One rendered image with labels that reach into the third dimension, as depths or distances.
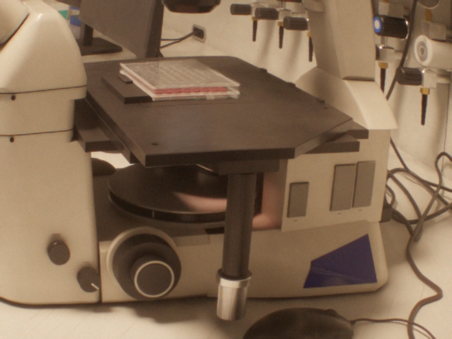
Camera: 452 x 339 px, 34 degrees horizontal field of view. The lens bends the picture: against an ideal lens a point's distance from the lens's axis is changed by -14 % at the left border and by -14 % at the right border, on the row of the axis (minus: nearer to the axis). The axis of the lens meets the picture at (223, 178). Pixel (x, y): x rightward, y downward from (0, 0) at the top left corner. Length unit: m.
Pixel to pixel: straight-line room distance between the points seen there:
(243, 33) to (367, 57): 1.19
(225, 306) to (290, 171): 0.15
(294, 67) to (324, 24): 0.93
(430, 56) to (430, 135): 0.18
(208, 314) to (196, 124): 0.21
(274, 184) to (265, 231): 0.05
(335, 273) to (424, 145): 0.58
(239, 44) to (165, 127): 1.45
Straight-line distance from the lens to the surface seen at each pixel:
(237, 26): 2.11
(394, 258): 0.97
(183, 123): 0.68
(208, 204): 0.83
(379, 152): 0.86
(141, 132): 0.65
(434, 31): 1.25
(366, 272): 0.86
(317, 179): 0.83
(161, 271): 0.75
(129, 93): 0.75
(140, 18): 1.15
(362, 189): 0.86
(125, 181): 0.89
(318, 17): 0.91
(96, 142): 0.70
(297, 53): 1.81
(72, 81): 0.72
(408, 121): 1.42
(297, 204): 0.83
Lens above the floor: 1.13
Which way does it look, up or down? 19 degrees down
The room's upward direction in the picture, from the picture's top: 4 degrees clockwise
